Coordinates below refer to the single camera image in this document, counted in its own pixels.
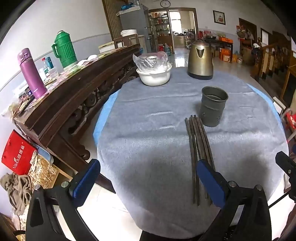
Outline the brass-coloured electric kettle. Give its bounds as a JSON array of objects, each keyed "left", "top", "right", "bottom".
[{"left": 187, "top": 39, "right": 214, "bottom": 80}]

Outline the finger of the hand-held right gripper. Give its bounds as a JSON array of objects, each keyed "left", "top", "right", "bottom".
[{"left": 275, "top": 151, "right": 296, "bottom": 178}]

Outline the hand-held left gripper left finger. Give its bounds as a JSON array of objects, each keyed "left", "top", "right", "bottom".
[{"left": 25, "top": 159, "right": 101, "bottom": 241}]

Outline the white plastic bowl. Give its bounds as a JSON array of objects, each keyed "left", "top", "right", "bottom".
[{"left": 136, "top": 64, "right": 173, "bottom": 87}]

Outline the white chest freezer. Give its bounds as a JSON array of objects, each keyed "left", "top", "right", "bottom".
[{"left": 99, "top": 41, "right": 115, "bottom": 53}]

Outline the clear water bottle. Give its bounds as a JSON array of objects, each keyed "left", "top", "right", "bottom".
[{"left": 41, "top": 58, "right": 51, "bottom": 78}]

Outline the bunch of dark chopsticks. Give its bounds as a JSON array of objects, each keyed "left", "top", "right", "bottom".
[{"left": 184, "top": 115, "right": 216, "bottom": 207}]

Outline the glass shelf with bottles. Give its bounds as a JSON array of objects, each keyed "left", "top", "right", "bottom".
[{"left": 149, "top": 11, "right": 171, "bottom": 47}]

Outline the crumpled white cloth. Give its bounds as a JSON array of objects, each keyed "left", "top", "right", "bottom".
[{"left": 76, "top": 54, "right": 99, "bottom": 66}]

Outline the wooden stair railing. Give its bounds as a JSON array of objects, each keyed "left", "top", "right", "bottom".
[{"left": 251, "top": 38, "right": 296, "bottom": 88}]

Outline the dark wooden side table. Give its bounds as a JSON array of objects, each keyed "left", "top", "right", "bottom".
[{"left": 203, "top": 37, "right": 233, "bottom": 63}]

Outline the grey metal utensil holder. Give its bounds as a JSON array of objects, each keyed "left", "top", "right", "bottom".
[{"left": 199, "top": 86, "right": 229, "bottom": 127}]

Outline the beige crumpled cloth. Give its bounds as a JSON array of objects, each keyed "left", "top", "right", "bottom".
[{"left": 0, "top": 173, "right": 34, "bottom": 216}]

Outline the gold foil bag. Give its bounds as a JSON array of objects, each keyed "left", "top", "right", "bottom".
[{"left": 28, "top": 153, "right": 58, "bottom": 188}]

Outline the carved dark wooden sideboard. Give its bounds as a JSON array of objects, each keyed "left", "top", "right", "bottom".
[{"left": 13, "top": 43, "right": 142, "bottom": 194}]

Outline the purple vacuum flask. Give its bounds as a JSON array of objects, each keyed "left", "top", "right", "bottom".
[{"left": 17, "top": 48, "right": 48, "bottom": 99}]

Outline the light blue under cloth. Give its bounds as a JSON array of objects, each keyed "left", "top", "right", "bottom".
[{"left": 94, "top": 83, "right": 281, "bottom": 149}]

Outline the patterned plastic table cover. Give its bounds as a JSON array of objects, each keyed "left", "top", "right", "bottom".
[{"left": 14, "top": 46, "right": 130, "bottom": 116}]

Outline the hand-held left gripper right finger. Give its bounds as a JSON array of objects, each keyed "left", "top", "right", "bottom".
[{"left": 196, "top": 159, "right": 272, "bottom": 241}]

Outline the dark wooden door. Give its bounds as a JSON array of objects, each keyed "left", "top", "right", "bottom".
[{"left": 239, "top": 18, "right": 258, "bottom": 41}]

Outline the green thermos jug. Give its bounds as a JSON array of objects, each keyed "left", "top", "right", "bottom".
[{"left": 51, "top": 31, "right": 78, "bottom": 71}]

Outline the framed wall picture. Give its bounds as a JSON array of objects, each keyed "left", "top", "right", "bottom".
[{"left": 213, "top": 10, "right": 226, "bottom": 25}]

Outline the grey table cloth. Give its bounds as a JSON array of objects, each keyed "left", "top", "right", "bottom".
[{"left": 97, "top": 67, "right": 289, "bottom": 239}]

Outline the dark wooden chair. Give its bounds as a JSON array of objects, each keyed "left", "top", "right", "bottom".
[{"left": 113, "top": 34, "right": 139, "bottom": 48}]

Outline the grey refrigerator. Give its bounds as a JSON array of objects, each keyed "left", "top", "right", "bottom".
[{"left": 119, "top": 5, "right": 151, "bottom": 54}]

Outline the red plastic stool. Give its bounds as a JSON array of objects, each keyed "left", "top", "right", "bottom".
[{"left": 283, "top": 109, "right": 296, "bottom": 142}]

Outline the red paper bag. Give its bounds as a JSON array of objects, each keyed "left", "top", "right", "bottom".
[{"left": 1, "top": 130, "right": 37, "bottom": 175}]

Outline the orange carton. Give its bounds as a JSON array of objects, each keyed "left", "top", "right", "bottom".
[{"left": 220, "top": 47, "right": 233, "bottom": 62}]

